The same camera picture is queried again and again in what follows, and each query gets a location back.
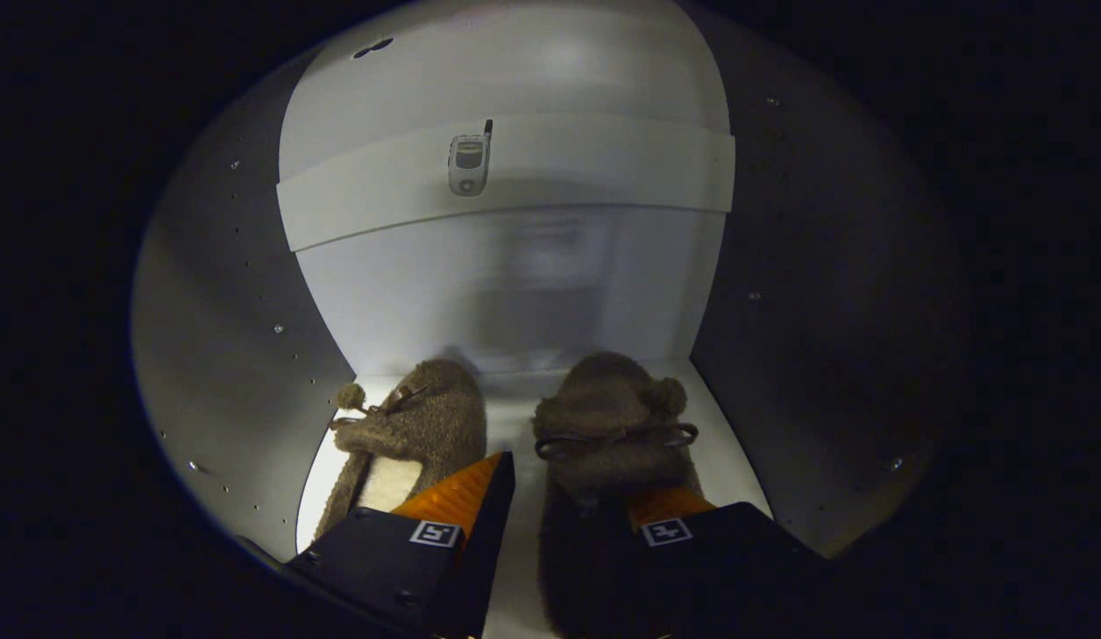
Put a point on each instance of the brown fuzzy slipper shoe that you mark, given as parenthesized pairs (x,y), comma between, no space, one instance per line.
(603,399)
(435,417)

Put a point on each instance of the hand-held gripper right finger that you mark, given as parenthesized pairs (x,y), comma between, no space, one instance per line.
(736,568)

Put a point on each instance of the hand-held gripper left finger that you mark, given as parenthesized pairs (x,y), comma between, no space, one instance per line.
(399,559)

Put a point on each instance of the grey shoe cabinet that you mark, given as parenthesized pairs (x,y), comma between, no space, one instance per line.
(532,284)

